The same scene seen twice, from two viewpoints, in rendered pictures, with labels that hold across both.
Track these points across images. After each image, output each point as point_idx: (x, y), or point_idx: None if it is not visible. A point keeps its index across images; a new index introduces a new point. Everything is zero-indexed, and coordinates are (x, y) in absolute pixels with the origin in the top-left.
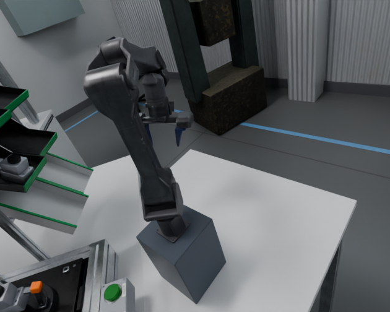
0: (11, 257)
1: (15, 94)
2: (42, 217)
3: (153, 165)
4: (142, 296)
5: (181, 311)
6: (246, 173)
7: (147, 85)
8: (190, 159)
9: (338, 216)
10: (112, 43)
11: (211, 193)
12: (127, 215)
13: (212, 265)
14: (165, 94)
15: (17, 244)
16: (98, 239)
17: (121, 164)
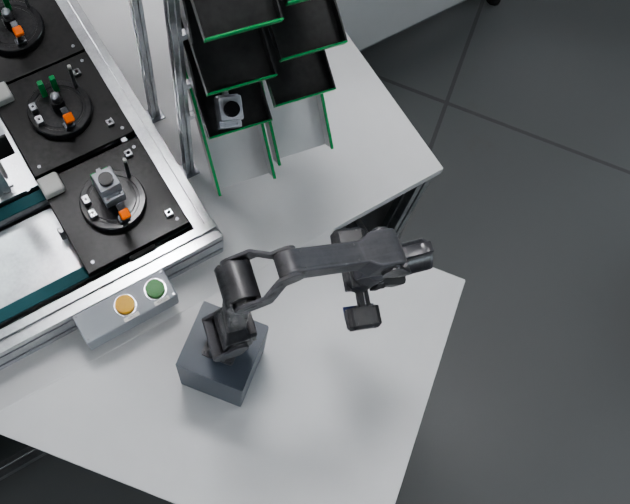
0: None
1: (336, 24)
2: (207, 154)
3: (228, 328)
4: (177, 311)
5: (170, 368)
6: (410, 404)
7: None
8: (435, 289)
9: None
10: (282, 266)
11: (356, 354)
12: (292, 227)
13: (218, 394)
14: (371, 285)
15: None
16: (243, 205)
17: (405, 153)
